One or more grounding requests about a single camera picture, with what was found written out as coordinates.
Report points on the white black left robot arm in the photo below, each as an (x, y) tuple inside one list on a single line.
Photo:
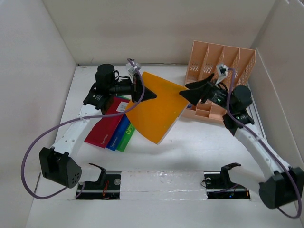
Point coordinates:
[(58, 162)]

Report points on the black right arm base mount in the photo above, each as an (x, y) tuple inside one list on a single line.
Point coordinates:
[(219, 186)]

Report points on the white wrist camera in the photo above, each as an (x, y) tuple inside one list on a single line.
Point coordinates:
[(222, 71), (132, 66)]

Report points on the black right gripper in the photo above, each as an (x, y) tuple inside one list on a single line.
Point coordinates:
[(194, 95)]

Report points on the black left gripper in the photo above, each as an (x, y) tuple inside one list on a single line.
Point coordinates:
[(135, 87)]

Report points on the orange folder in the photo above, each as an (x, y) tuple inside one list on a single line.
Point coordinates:
[(155, 117)]

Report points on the blue folder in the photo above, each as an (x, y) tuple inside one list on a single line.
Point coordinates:
[(118, 134)]

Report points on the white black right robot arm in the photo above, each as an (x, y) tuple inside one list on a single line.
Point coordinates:
[(281, 183)]

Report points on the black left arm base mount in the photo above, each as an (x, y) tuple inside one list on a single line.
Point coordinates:
[(106, 187)]

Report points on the green folder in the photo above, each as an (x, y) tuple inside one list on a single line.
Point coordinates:
[(126, 138)]

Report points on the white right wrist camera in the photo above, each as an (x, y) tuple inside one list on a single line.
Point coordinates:
[(222, 71)]

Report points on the red folder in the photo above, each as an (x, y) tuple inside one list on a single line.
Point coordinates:
[(102, 132)]

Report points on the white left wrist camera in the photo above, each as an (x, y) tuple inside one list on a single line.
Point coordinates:
[(132, 66)]

